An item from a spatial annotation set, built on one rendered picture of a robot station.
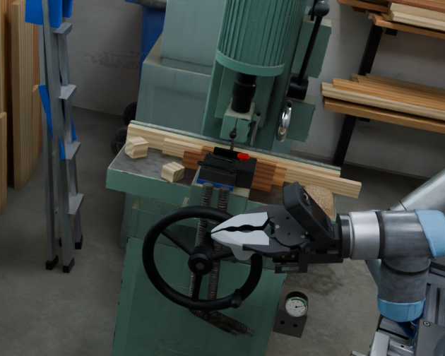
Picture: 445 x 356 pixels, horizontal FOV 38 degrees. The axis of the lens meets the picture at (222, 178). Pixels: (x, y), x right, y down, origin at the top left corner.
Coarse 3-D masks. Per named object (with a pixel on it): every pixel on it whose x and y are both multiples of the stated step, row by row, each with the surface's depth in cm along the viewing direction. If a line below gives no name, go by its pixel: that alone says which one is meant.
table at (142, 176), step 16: (128, 160) 174; (144, 160) 175; (160, 160) 177; (176, 160) 179; (112, 176) 169; (128, 176) 168; (144, 176) 168; (160, 176) 169; (192, 176) 172; (128, 192) 170; (144, 192) 169; (160, 192) 169; (176, 192) 168; (256, 192) 171; (272, 192) 173; (192, 224) 160; (208, 224) 160
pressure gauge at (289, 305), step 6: (288, 294) 172; (294, 294) 171; (300, 294) 171; (288, 300) 170; (294, 300) 170; (300, 300) 170; (306, 300) 170; (288, 306) 171; (294, 306) 171; (306, 306) 170; (288, 312) 172; (294, 312) 172; (300, 312) 171; (306, 312) 171
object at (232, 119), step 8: (232, 112) 171; (240, 112) 172; (248, 112) 173; (224, 120) 170; (232, 120) 170; (240, 120) 169; (248, 120) 169; (224, 128) 171; (232, 128) 171; (240, 128) 170; (248, 128) 170; (224, 136) 172; (240, 136) 171; (248, 136) 173
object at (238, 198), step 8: (192, 184) 156; (200, 184) 156; (192, 192) 157; (200, 192) 156; (216, 192) 156; (232, 192) 156; (240, 192) 156; (248, 192) 157; (192, 200) 157; (200, 200) 157; (216, 200) 157; (232, 200) 156; (240, 200) 156; (232, 208) 157; (240, 208) 157
